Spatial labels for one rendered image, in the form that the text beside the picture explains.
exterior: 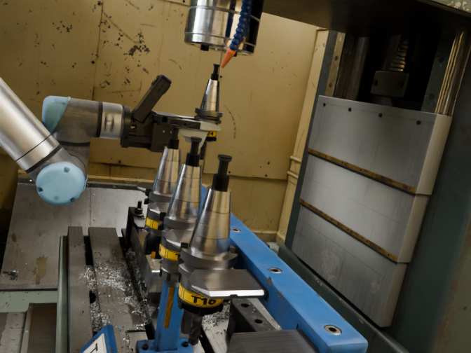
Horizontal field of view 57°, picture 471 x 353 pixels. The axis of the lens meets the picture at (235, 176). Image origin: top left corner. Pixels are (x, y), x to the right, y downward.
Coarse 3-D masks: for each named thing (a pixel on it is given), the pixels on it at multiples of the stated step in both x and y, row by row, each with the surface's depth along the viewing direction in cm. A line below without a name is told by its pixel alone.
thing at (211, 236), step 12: (216, 192) 44; (228, 192) 44; (204, 204) 45; (216, 204) 44; (228, 204) 45; (204, 216) 44; (216, 216) 44; (228, 216) 45; (204, 228) 44; (216, 228) 44; (228, 228) 45; (192, 240) 45; (204, 240) 44; (216, 240) 44; (228, 240) 46; (204, 252) 44; (216, 252) 45; (228, 252) 46
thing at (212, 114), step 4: (196, 108) 98; (196, 112) 96; (200, 112) 95; (204, 112) 95; (208, 112) 95; (212, 112) 95; (216, 112) 95; (220, 112) 97; (196, 116) 98; (200, 116) 96; (204, 116) 95; (208, 116) 95; (212, 116) 95; (216, 116) 95; (220, 116) 96; (200, 120) 95; (204, 120) 95; (208, 120) 95; (212, 120) 95; (216, 120) 96; (220, 120) 97
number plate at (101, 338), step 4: (100, 336) 73; (104, 336) 72; (96, 340) 72; (100, 340) 72; (104, 340) 71; (92, 344) 72; (96, 344) 72; (100, 344) 71; (104, 344) 70; (88, 348) 72; (92, 348) 72; (96, 348) 71; (100, 348) 70; (104, 348) 69; (84, 352) 72; (88, 352) 71; (92, 352) 71; (96, 352) 70; (100, 352) 69; (104, 352) 68
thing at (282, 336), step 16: (240, 336) 33; (256, 336) 33; (272, 336) 34; (288, 336) 34; (304, 336) 34; (240, 352) 31; (256, 352) 31; (272, 352) 31; (288, 352) 32; (304, 352) 32
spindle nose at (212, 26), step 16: (192, 0) 89; (208, 0) 86; (224, 0) 85; (240, 0) 86; (256, 0) 88; (192, 16) 89; (208, 16) 86; (224, 16) 86; (256, 16) 90; (192, 32) 89; (208, 32) 87; (224, 32) 87; (256, 32) 91; (224, 48) 89; (240, 48) 89
